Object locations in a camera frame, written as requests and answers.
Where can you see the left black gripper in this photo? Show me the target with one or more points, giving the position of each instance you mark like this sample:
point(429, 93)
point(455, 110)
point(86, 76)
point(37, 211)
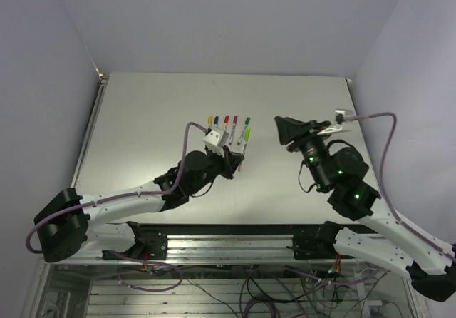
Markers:
point(229, 162)

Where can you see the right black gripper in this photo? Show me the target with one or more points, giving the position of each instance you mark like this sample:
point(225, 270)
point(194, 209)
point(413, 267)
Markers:
point(289, 129)

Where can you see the orange-end pen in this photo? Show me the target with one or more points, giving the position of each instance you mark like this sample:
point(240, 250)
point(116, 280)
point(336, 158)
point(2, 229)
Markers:
point(244, 147)

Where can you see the green-end white pen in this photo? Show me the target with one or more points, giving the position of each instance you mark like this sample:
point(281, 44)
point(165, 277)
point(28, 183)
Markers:
point(241, 137)

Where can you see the red-end white pen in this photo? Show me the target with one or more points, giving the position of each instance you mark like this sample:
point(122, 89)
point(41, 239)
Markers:
point(225, 127)

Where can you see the purple-end white pen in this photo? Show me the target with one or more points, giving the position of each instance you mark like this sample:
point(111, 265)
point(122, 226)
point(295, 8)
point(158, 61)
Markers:
point(232, 131)

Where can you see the light green pen cap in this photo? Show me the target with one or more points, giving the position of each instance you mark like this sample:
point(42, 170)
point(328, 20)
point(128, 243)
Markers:
point(247, 134)

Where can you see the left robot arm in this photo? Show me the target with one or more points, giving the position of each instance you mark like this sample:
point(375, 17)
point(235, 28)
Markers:
point(68, 221)

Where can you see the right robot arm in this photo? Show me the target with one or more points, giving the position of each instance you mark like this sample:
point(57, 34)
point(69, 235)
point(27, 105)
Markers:
point(405, 249)

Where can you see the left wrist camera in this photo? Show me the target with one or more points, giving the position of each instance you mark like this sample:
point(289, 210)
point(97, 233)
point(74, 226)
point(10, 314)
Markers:
point(215, 140)

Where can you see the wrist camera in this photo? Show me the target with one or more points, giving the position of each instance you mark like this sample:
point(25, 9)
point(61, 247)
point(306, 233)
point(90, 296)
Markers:
point(215, 140)
point(341, 123)

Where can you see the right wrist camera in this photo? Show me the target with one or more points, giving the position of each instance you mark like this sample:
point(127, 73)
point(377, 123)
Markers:
point(341, 123)

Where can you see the aluminium frame rail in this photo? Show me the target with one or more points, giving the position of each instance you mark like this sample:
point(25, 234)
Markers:
point(242, 249)

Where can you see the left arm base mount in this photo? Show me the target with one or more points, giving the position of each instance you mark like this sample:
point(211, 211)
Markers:
point(147, 245)

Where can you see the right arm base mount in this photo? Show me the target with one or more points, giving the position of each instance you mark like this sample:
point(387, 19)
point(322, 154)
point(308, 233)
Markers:
point(310, 243)

